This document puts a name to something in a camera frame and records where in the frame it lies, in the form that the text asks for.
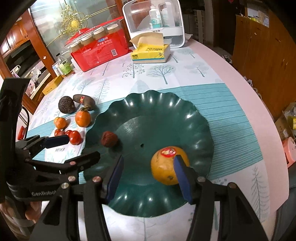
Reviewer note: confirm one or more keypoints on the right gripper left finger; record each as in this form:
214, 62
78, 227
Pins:
59, 220

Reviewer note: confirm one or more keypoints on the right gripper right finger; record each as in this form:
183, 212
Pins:
237, 221

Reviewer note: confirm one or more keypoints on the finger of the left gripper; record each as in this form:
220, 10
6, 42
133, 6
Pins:
67, 171
30, 147

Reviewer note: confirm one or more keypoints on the large red cherry tomato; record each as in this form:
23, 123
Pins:
75, 138

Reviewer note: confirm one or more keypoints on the medium orange tangerine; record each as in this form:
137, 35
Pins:
60, 123

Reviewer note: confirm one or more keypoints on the large orange tangerine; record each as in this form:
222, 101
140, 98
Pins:
83, 118

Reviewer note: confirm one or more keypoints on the dark avocado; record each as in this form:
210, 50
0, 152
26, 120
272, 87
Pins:
66, 105

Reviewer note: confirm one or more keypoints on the overripe brown banana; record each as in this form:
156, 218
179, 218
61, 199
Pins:
87, 101

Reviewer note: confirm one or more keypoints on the yellow orange with sticker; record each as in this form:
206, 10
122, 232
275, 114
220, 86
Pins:
162, 164

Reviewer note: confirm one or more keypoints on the small red cherry tomato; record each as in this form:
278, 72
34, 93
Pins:
68, 132

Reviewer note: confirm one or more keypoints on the person left hand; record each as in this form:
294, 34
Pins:
21, 219

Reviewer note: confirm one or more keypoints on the tree pattern tablecloth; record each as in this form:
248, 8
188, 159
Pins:
195, 101

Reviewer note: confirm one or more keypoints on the yellow flat box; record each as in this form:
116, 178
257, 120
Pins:
53, 84

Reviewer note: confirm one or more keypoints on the dark green scalloped plate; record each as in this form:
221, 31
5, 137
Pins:
145, 123

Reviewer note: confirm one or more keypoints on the small white medicine box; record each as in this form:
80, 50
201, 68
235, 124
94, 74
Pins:
55, 68

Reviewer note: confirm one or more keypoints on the green label glass bottle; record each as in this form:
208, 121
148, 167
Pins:
64, 65

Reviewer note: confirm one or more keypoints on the yellow green snack bag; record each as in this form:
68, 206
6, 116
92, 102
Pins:
292, 122

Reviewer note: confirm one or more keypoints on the red paper cup package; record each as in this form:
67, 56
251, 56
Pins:
91, 47

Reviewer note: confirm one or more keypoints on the yellow tissue pack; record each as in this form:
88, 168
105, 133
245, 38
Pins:
150, 48

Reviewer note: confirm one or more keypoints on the white cosmetic storage box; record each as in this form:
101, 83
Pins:
160, 16

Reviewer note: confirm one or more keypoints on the gold sun wall ornament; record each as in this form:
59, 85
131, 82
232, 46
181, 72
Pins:
73, 21

